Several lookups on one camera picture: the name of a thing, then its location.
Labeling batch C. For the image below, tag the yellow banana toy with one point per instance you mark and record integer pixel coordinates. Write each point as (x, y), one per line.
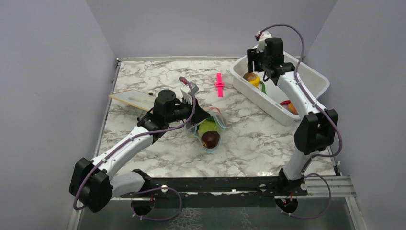
(255, 81)

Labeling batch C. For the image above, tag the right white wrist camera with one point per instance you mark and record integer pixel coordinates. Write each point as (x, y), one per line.
(261, 36)

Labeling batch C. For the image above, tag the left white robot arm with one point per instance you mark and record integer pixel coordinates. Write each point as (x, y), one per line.
(92, 183)

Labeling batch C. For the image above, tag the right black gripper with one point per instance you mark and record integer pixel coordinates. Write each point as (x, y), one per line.
(252, 55)

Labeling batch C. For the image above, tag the red chili pepper toy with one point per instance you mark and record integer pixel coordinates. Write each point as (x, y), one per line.
(286, 102)

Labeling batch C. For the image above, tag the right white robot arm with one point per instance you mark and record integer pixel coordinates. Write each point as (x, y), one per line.
(316, 130)

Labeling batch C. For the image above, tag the peach toy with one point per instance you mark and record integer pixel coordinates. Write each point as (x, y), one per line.
(291, 108)

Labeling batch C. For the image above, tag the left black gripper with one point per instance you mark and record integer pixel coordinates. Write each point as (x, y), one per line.
(199, 114)

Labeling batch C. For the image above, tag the white plastic bin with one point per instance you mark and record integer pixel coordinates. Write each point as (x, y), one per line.
(314, 81)

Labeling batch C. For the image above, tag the dark maroon plum toy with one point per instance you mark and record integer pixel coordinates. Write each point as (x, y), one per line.
(210, 139)

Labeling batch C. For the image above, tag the green cucumber toy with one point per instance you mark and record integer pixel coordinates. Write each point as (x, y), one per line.
(263, 87)

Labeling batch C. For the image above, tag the pink plastic clip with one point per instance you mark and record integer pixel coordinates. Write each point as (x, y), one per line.
(219, 85)

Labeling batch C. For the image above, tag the green cabbage toy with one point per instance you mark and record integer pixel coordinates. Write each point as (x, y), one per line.
(207, 126)

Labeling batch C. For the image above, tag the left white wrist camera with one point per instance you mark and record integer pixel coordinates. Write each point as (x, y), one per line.
(187, 92)

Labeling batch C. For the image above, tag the clear zip top bag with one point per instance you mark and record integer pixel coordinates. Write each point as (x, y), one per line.
(220, 121)

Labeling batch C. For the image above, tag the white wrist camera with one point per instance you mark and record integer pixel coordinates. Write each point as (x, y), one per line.
(261, 36)
(187, 92)

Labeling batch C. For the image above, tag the black metal base rail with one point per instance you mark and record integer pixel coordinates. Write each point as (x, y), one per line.
(214, 192)

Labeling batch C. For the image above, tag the dark green pepper toy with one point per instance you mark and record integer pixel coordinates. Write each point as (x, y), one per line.
(211, 119)

